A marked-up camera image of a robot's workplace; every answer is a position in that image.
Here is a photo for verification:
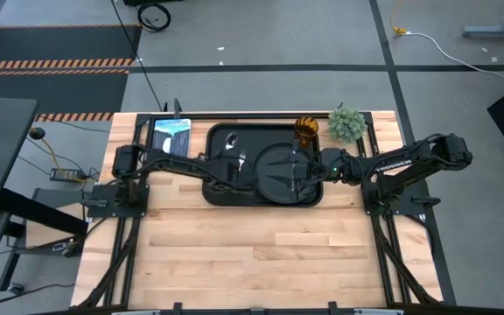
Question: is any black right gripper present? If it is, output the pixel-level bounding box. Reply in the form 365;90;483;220
265;139;326;195

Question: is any black round plate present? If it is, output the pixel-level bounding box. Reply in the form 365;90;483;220
252;141;319;206

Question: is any spoon with yellow-orange handle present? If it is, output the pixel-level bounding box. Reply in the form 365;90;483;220
221;131;240;158

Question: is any amber ribbed cup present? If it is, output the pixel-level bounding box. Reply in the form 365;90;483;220
294;115;320;149

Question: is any black rectangular tray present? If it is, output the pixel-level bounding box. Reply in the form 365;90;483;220
201;122;325;208

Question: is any small green artificial plant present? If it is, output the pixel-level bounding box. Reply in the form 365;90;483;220
326;104;368;145

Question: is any waterfall picture book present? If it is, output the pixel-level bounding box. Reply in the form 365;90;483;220
150;117;193;158

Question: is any black power adapter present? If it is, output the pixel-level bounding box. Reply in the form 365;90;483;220
49;167;84;183

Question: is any black hazard-striped floor mat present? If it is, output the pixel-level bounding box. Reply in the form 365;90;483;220
0;23;144;123

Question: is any grey table foot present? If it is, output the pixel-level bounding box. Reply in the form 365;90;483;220
461;0;504;42

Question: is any black clamp post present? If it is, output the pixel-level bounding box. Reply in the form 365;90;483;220
161;97;184;115

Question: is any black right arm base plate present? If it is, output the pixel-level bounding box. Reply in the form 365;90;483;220
360;180;426;217

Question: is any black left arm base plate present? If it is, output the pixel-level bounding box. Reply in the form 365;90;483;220
86;183;151;220

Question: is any long black floor cable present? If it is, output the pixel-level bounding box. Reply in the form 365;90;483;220
109;0;165;112

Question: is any yellow cable plug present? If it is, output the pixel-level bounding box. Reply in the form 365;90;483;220
388;0;410;37

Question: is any coiled black cable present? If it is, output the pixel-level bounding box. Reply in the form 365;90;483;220
136;3;172;34

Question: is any yellow cable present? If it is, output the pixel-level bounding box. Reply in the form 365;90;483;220
37;134;86;182

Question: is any white floor cable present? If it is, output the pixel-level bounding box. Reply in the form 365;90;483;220
404;31;504;92

